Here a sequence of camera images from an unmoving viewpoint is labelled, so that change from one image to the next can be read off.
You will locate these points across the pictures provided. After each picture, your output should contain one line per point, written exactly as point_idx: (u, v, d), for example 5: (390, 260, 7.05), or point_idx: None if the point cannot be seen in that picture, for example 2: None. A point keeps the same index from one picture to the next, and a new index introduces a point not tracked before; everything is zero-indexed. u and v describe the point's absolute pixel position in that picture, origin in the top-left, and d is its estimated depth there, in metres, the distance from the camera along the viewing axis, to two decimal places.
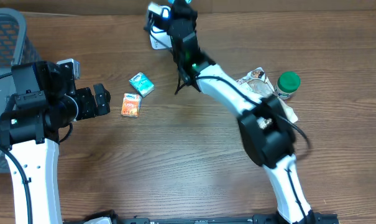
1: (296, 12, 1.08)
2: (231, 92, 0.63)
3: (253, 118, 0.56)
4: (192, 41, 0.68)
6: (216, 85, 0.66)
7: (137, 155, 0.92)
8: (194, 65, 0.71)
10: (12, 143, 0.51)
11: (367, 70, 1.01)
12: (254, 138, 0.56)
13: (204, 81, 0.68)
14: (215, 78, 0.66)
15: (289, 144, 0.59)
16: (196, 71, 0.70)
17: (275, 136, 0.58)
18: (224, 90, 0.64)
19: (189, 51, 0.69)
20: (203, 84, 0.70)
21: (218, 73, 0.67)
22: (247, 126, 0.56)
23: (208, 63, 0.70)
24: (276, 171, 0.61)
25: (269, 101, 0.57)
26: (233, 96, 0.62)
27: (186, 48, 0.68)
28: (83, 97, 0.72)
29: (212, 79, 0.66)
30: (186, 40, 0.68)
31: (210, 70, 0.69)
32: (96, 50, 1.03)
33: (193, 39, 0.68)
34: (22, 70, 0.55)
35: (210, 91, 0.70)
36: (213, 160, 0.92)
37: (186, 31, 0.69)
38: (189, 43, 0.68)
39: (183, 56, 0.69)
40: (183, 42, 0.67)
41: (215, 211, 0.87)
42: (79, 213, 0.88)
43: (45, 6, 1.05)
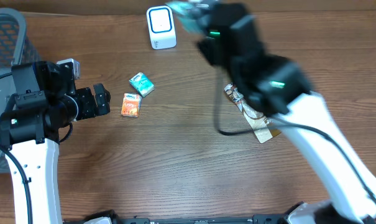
1: (296, 12, 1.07)
2: (348, 175, 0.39)
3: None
4: (250, 30, 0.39)
6: (320, 149, 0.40)
7: (137, 155, 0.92)
8: (273, 80, 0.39)
10: (12, 143, 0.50)
11: (367, 70, 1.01)
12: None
13: (299, 129, 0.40)
14: (325, 135, 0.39)
15: None
16: (276, 89, 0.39)
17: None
18: (334, 168, 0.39)
19: (250, 54, 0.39)
20: (293, 132, 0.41)
21: (324, 122, 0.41)
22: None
23: (294, 76, 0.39)
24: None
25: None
26: (352, 188, 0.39)
27: (245, 47, 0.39)
28: (83, 97, 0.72)
29: (318, 135, 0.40)
30: (240, 28, 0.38)
31: (305, 106, 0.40)
32: (97, 50, 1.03)
33: (252, 26, 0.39)
34: (22, 69, 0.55)
35: (299, 143, 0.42)
36: (213, 160, 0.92)
37: (235, 14, 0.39)
38: (247, 35, 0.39)
39: (242, 63, 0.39)
40: (235, 31, 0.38)
41: (215, 211, 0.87)
42: (79, 213, 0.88)
43: (45, 6, 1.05)
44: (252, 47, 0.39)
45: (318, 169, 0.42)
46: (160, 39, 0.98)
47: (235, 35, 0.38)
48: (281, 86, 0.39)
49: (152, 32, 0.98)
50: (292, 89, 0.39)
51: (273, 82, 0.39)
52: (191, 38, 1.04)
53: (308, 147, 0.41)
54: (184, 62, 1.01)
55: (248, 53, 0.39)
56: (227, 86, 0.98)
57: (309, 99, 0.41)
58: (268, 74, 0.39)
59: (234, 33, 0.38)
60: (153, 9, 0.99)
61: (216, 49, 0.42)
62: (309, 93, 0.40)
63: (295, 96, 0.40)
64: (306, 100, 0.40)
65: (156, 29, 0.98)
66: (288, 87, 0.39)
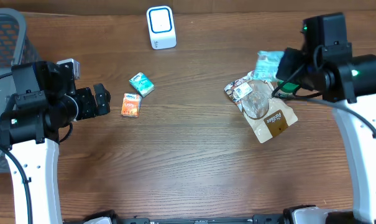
1: (296, 12, 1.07)
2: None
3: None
4: (335, 30, 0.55)
6: (366, 145, 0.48)
7: (137, 155, 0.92)
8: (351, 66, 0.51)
10: (12, 143, 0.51)
11: None
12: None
13: (355, 115, 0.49)
14: (375, 135, 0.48)
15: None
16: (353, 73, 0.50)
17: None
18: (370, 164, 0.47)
19: (333, 47, 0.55)
20: (348, 121, 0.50)
21: None
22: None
23: (371, 68, 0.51)
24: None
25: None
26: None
27: (328, 39, 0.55)
28: (83, 97, 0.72)
29: (367, 131, 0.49)
30: (329, 22, 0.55)
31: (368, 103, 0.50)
32: (97, 50, 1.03)
33: (340, 25, 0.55)
34: (22, 69, 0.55)
35: (347, 135, 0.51)
36: (213, 160, 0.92)
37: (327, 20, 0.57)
38: (333, 29, 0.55)
39: (324, 49, 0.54)
40: (324, 21, 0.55)
41: (215, 211, 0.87)
42: (79, 213, 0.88)
43: (45, 6, 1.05)
44: (335, 43, 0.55)
45: (355, 163, 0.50)
46: (160, 39, 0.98)
47: (322, 25, 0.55)
48: (354, 71, 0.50)
49: (152, 32, 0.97)
50: (365, 81, 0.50)
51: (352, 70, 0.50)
52: (191, 38, 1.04)
53: (356, 137, 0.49)
54: (184, 62, 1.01)
55: (330, 45, 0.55)
56: (226, 86, 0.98)
57: None
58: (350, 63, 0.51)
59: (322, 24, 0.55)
60: (153, 9, 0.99)
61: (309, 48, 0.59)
62: None
63: (364, 85, 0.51)
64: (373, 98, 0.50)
65: (156, 29, 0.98)
66: (361, 75, 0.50)
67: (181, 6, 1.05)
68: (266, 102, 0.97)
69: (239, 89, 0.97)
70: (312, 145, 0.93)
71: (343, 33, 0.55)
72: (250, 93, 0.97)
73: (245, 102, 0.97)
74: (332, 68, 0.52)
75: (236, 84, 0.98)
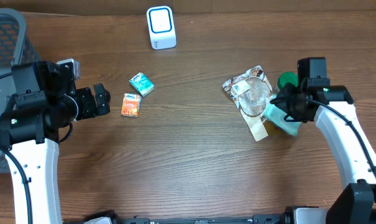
1: (296, 12, 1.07)
2: (356, 151, 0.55)
3: (371, 196, 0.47)
4: (319, 66, 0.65)
6: (342, 130, 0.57)
7: (137, 155, 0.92)
8: (325, 89, 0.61)
10: (12, 143, 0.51)
11: (367, 70, 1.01)
12: (355, 213, 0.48)
13: (328, 110, 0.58)
14: (346, 121, 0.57)
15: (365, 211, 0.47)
16: (326, 94, 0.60)
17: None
18: (347, 143, 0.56)
19: (316, 79, 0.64)
20: (323, 116, 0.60)
21: (350, 117, 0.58)
22: (357, 198, 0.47)
23: (341, 93, 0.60)
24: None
25: (365, 187, 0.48)
26: (358, 160, 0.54)
27: (312, 73, 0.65)
28: (83, 97, 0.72)
29: (340, 121, 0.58)
30: (314, 62, 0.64)
31: (340, 105, 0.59)
32: (97, 50, 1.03)
33: (323, 65, 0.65)
34: (22, 69, 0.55)
35: (327, 129, 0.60)
36: (213, 160, 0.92)
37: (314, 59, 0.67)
38: (317, 66, 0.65)
39: (309, 80, 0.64)
40: (309, 60, 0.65)
41: (215, 211, 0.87)
42: (79, 213, 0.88)
43: (45, 6, 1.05)
44: (318, 77, 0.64)
45: (337, 149, 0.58)
46: (160, 38, 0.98)
47: (307, 63, 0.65)
48: (325, 89, 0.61)
49: (152, 32, 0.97)
50: (335, 98, 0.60)
51: (324, 90, 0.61)
52: (191, 38, 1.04)
53: (332, 127, 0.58)
54: (184, 62, 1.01)
55: (314, 78, 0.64)
56: (224, 83, 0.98)
57: (345, 104, 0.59)
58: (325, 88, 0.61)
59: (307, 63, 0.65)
60: (153, 9, 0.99)
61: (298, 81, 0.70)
62: (345, 101, 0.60)
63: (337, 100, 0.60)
64: (343, 104, 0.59)
65: (156, 29, 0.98)
66: (332, 92, 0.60)
67: (181, 6, 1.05)
68: (263, 100, 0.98)
69: (237, 86, 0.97)
70: (312, 145, 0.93)
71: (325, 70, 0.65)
72: (247, 89, 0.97)
73: (242, 99, 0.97)
74: (311, 90, 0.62)
75: (234, 81, 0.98)
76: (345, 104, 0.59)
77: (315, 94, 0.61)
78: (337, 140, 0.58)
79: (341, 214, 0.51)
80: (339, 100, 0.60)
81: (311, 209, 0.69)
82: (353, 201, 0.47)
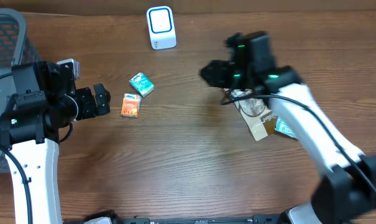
1: (296, 12, 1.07)
2: (320, 134, 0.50)
3: (346, 177, 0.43)
4: (265, 46, 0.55)
6: (301, 116, 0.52)
7: (137, 155, 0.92)
8: (272, 76, 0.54)
10: (12, 143, 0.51)
11: (367, 70, 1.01)
12: (337, 201, 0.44)
13: (284, 100, 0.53)
14: (303, 106, 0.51)
15: (346, 193, 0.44)
16: (275, 81, 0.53)
17: (364, 208, 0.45)
18: (309, 129, 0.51)
19: (261, 61, 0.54)
20: (279, 104, 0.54)
21: (306, 101, 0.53)
22: (336, 188, 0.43)
23: (290, 74, 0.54)
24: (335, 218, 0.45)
25: (337, 170, 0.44)
26: (323, 142, 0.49)
27: (257, 55, 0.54)
28: (83, 97, 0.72)
29: (298, 107, 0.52)
30: (258, 43, 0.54)
31: (294, 91, 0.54)
32: (97, 50, 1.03)
33: (266, 43, 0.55)
34: (22, 69, 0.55)
35: (288, 119, 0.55)
36: (214, 160, 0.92)
37: (257, 34, 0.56)
38: (262, 46, 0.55)
39: (255, 65, 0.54)
40: (253, 42, 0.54)
41: (215, 211, 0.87)
42: (79, 213, 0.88)
43: (45, 7, 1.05)
44: (263, 57, 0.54)
45: (303, 137, 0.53)
46: (160, 39, 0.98)
47: (250, 45, 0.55)
48: (273, 76, 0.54)
49: (152, 32, 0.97)
50: (285, 83, 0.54)
51: (272, 77, 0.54)
52: (191, 38, 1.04)
53: (291, 115, 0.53)
54: (184, 62, 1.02)
55: (259, 61, 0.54)
56: None
57: (298, 88, 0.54)
58: (272, 74, 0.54)
59: (251, 45, 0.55)
60: (153, 9, 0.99)
61: (240, 60, 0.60)
62: (298, 84, 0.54)
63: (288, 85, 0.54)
64: (294, 88, 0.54)
65: (156, 30, 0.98)
66: (281, 77, 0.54)
67: (182, 6, 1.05)
68: None
69: None
70: None
71: (270, 46, 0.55)
72: None
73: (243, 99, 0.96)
74: (258, 79, 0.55)
75: None
76: (298, 88, 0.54)
77: (263, 85, 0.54)
78: (299, 128, 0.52)
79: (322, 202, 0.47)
80: (288, 83, 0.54)
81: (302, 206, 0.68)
82: (334, 190, 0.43)
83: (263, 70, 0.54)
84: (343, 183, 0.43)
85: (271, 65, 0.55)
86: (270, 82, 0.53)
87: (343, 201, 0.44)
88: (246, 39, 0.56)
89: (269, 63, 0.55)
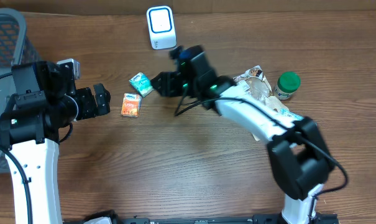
1: (296, 12, 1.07)
2: (258, 116, 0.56)
3: (283, 142, 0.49)
4: (203, 63, 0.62)
6: (239, 107, 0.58)
7: (137, 155, 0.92)
8: (214, 86, 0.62)
10: (12, 143, 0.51)
11: (367, 70, 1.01)
12: (285, 165, 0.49)
13: (224, 101, 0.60)
14: (239, 100, 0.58)
15: (289, 155, 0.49)
16: (217, 91, 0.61)
17: (311, 165, 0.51)
18: (249, 115, 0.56)
19: (204, 76, 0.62)
20: (222, 102, 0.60)
21: (241, 94, 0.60)
22: (279, 154, 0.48)
23: (229, 83, 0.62)
24: (295, 183, 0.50)
25: (273, 139, 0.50)
26: (261, 122, 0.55)
27: (199, 71, 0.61)
28: (83, 97, 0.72)
29: (235, 102, 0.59)
30: (196, 61, 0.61)
31: (232, 91, 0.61)
32: (97, 50, 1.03)
33: (204, 59, 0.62)
34: (22, 69, 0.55)
35: (233, 114, 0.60)
36: (213, 160, 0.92)
37: (194, 51, 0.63)
38: (201, 63, 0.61)
39: (199, 80, 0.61)
40: (192, 60, 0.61)
41: (215, 211, 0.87)
42: (79, 213, 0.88)
43: (45, 6, 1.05)
44: (205, 71, 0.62)
45: (248, 125, 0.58)
46: (160, 38, 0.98)
47: (191, 63, 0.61)
48: (213, 86, 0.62)
49: (152, 32, 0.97)
50: (225, 89, 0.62)
51: (214, 88, 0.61)
52: (191, 38, 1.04)
53: (234, 109, 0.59)
54: None
55: (201, 75, 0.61)
56: None
57: (235, 89, 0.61)
58: (214, 84, 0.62)
59: (192, 63, 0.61)
60: (153, 9, 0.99)
61: (184, 73, 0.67)
62: (233, 85, 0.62)
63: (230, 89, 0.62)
64: (232, 89, 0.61)
65: (156, 29, 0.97)
66: (221, 86, 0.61)
67: (181, 6, 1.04)
68: (263, 100, 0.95)
69: None
70: None
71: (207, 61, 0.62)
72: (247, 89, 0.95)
73: None
74: (204, 91, 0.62)
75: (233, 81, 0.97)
76: (234, 88, 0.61)
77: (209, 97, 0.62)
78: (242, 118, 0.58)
79: (279, 173, 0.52)
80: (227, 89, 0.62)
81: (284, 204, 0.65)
82: (276, 155, 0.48)
83: (206, 83, 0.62)
84: (280, 147, 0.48)
85: (211, 77, 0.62)
86: (212, 90, 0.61)
87: (291, 163, 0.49)
88: (186, 58, 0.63)
89: (209, 75, 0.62)
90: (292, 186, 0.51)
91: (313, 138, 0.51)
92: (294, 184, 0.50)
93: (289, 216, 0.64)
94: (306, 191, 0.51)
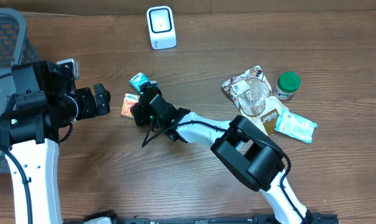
1: (296, 12, 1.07)
2: (206, 129, 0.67)
3: (224, 142, 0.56)
4: (161, 102, 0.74)
6: (192, 127, 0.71)
7: (137, 155, 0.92)
8: (173, 120, 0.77)
10: (12, 143, 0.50)
11: (367, 70, 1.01)
12: (231, 160, 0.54)
13: (180, 127, 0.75)
14: (191, 122, 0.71)
15: (233, 151, 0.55)
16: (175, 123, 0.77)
17: (258, 155, 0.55)
18: (198, 129, 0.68)
19: (165, 112, 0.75)
20: (182, 127, 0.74)
21: (192, 117, 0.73)
22: (220, 152, 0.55)
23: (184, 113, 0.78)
24: (248, 174, 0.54)
25: (216, 142, 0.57)
26: (207, 132, 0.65)
27: (160, 110, 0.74)
28: (83, 97, 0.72)
29: (189, 125, 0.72)
30: (155, 102, 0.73)
31: (186, 117, 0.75)
32: (97, 50, 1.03)
33: (161, 99, 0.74)
34: (22, 69, 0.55)
35: (191, 135, 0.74)
36: (212, 160, 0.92)
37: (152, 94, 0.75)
38: (160, 104, 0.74)
39: (161, 116, 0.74)
40: (152, 104, 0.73)
41: (215, 211, 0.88)
42: (79, 213, 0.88)
43: (45, 6, 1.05)
44: (165, 108, 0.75)
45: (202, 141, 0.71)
46: (160, 38, 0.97)
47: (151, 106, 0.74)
48: (173, 120, 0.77)
49: (152, 32, 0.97)
50: (183, 119, 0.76)
51: (173, 121, 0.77)
52: (191, 38, 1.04)
53: (190, 130, 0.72)
54: (184, 62, 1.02)
55: (163, 112, 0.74)
56: (224, 83, 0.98)
57: (188, 116, 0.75)
58: (172, 117, 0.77)
59: (152, 107, 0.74)
60: (153, 9, 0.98)
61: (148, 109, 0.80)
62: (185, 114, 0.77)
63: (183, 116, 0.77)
64: (186, 116, 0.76)
65: (156, 30, 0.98)
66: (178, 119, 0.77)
67: (181, 6, 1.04)
68: (263, 100, 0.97)
69: (237, 85, 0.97)
70: (312, 145, 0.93)
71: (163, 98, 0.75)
72: (247, 89, 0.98)
73: (242, 99, 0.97)
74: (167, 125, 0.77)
75: (233, 81, 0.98)
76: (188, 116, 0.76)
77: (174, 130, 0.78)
78: (197, 137, 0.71)
79: (235, 172, 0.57)
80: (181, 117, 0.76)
81: (274, 210, 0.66)
82: (219, 154, 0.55)
83: (166, 117, 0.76)
84: (220, 146, 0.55)
85: (170, 111, 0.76)
86: (173, 123, 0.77)
87: (238, 157, 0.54)
88: (146, 99, 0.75)
89: (168, 110, 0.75)
90: (248, 180, 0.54)
91: (251, 131, 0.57)
92: (247, 177, 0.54)
93: (281, 216, 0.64)
94: (263, 180, 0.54)
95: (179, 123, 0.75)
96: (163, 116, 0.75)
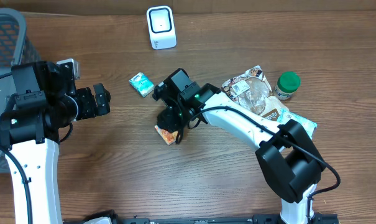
1: (296, 12, 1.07)
2: (244, 124, 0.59)
3: (273, 150, 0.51)
4: (182, 79, 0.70)
6: (226, 116, 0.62)
7: (137, 155, 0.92)
8: (196, 96, 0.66)
10: (12, 143, 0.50)
11: (366, 70, 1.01)
12: (276, 170, 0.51)
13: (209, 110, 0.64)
14: (224, 107, 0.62)
15: (279, 161, 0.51)
16: (198, 101, 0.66)
17: (301, 167, 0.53)
18: (236, 122, 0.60)
19: (187, 89, 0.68)
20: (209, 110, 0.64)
21: (225, 102, 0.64)
22: (267, 160, 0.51)
23: (212, 93, 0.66)
24: (291, 186, 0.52)
25: (263, 149, 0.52)
26: (247, 128, 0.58)
27: (181, 88, 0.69)
28: (83, 97, 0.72)
29: (220, 110, 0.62)
30: (175, 79, 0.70)
31: (215, 99, 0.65)
32: (97, 50, 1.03)
33: (183, 76, 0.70)
34: (22, 69, 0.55)
35: (221, 122, 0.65)
36: (213, 160, 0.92)
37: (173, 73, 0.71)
38: (181, 81, 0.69)
39: (182, 94, 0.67)
40: (172, 80, 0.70)
41: (215, 211, 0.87)
42: (79, 213, 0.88)
43: (46, 7, 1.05)
44: (187, 86, 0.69)
45: (232, 130, 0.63)
46: (160, 38, 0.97)
47: (171, 83, 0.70)
48: (196, 95, 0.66)
49: (152, 32, 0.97)
50: (209, 97, 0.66)
51: (196, 96, 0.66)
52: (191, 38, 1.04)
53: (224, 119, 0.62)
54: (184, 62, 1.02)
55: (185, 89, 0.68)
56: (224, 83, 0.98)
57: (216, 96, 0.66)
58: (196, 93, 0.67)
59: (172, 83, 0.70)
60: (153, 9, 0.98)
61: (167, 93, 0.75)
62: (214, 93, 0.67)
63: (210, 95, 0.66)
64: (215, 97, 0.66)
65: (155, 30, 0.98)
66: (202, 97, 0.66)
67: (181, 6, 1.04)
68: (263, 100, 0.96)
69: (237, 86, 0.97)
70: None
71: (187, 76, 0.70)
72: (247, 89, 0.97)
73: (242, 99, 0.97)
74: (189, 104, 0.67)
75: (233, 81, 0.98)
76: (217, 96, 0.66)
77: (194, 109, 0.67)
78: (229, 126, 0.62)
79: (272, 178, 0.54)
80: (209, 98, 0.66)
81: (282, 207, 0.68)
82: (265, 162, 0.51)
83: (189, 95, 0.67)
84: (267, 154, 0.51)
85: (194, 89, 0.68)
86: (196, 99, 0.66)
87: (284, 169, 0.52)
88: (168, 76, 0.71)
89: (191, 88, 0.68)
90: (287, 191, 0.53)
91: (300, 141, 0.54)
92: (288, 189, 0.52)
93: (288, 214, 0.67)
94: (301, 193, 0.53)
95: (204, 101, 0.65)
96: (187, 93, 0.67)
